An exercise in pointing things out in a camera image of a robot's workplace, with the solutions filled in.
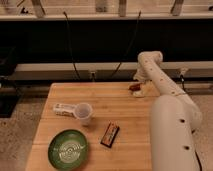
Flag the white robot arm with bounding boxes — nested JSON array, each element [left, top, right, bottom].
[[134, 51, 203, 171]]

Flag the orange black candy bar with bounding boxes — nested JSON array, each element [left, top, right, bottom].
[[101, 123, 120, 148]]

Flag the green bowl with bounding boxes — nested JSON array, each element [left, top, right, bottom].
[[48, 129, 88, 171]]

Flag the right wall outlet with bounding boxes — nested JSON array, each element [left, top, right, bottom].
[[179, 68, 188, 77]]

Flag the white rectangular packet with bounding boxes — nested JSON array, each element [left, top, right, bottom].
[[53, 103, 75, 116]]

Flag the left black cable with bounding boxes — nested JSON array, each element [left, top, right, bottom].
[[62, 11, 81, 81]]

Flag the right black cable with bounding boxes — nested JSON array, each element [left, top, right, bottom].
[[105, 10, 142, 81]]

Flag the black box at left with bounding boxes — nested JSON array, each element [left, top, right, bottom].
[[0, 47, 19, 118]]

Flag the wall power outlet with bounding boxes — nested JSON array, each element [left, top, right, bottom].
[[89, 71, 96, 81]]

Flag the clear plastic cup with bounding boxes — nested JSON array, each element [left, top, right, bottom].
[[74, 103, 93, 126]]

